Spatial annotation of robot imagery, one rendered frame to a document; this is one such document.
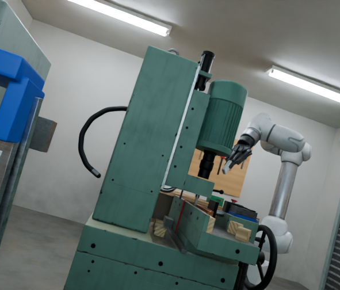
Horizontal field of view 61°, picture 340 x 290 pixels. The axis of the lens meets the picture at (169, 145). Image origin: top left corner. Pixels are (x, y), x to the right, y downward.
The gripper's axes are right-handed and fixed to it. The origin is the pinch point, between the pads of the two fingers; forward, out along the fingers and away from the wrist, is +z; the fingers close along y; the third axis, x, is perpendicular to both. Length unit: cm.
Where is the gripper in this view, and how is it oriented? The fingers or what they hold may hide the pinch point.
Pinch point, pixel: (227, 167)
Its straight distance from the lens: 140.9
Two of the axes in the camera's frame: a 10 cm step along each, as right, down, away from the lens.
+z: -6.0, 6.2, -5.1
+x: -3.4, -7.7, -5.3
